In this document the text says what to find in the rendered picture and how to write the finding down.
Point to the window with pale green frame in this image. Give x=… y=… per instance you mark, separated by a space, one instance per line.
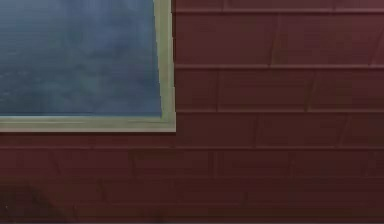
x=80 y=60

